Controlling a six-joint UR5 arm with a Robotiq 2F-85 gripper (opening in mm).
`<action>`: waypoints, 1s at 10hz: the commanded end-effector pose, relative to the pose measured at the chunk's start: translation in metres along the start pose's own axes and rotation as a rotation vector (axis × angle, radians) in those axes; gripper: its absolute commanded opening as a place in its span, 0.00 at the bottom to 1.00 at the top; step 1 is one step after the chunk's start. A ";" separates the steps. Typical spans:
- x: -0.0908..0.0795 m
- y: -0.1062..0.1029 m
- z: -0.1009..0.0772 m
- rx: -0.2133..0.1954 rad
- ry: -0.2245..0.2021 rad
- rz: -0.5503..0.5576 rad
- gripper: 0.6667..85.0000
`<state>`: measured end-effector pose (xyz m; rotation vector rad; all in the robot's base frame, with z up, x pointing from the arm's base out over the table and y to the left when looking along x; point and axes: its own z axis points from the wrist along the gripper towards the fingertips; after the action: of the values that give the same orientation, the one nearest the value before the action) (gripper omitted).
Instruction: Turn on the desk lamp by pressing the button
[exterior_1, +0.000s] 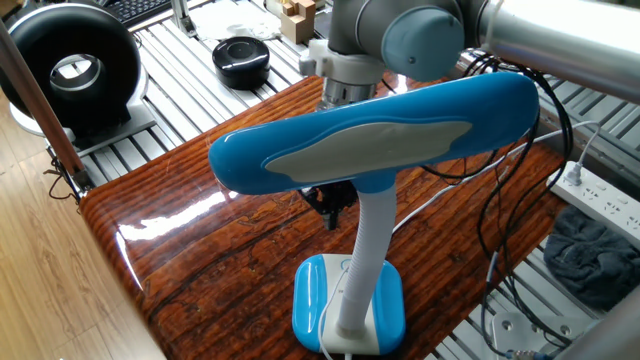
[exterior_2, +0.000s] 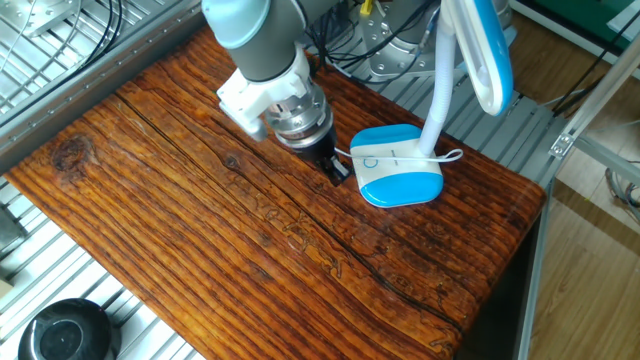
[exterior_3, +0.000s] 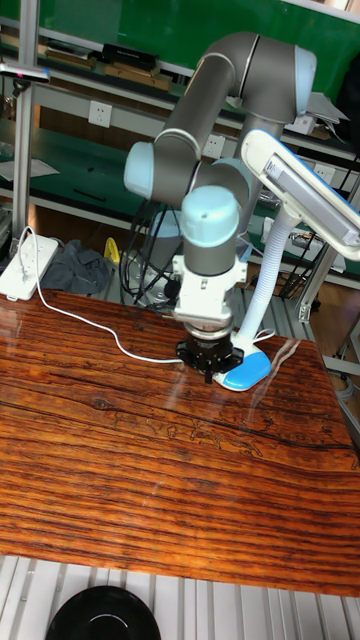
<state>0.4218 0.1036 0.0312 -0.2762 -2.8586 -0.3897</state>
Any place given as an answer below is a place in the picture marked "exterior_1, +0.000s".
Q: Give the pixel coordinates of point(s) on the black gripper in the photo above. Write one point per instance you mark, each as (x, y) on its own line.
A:
(335, 197)

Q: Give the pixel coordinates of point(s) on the blue white desk lamp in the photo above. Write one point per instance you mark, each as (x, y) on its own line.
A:
(350, 150)

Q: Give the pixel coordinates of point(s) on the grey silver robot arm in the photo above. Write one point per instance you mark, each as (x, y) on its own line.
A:
(425, 40)

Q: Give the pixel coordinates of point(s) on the brown wooden board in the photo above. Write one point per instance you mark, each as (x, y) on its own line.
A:
(225, 260)

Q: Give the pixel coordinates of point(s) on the black round glossy device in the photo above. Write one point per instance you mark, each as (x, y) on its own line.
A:
(240, 60)

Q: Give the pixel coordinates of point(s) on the dark grey flat plate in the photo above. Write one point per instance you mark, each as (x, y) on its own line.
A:
(322, 27)

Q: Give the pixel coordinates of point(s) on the wooden block puzzle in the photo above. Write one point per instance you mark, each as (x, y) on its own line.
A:
(297, 25)

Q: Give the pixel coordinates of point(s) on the white crumpled cloth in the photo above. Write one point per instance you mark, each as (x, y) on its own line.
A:
(235, 22)

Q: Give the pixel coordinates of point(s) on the short aluminium upright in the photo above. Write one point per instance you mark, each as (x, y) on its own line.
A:
(182, 20)

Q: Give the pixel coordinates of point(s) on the dark grey cloth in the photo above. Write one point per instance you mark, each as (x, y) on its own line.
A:
(595, 260)

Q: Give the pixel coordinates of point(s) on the white power strip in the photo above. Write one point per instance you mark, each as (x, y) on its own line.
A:
(600, 200)

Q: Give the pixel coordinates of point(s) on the black keyboard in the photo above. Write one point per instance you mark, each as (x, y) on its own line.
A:
(137, 11)

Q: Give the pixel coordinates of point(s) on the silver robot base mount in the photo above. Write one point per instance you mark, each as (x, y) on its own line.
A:
(525, 331)

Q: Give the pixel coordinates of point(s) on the aluminium frame post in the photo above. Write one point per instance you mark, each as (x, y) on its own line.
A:
(40, 105)

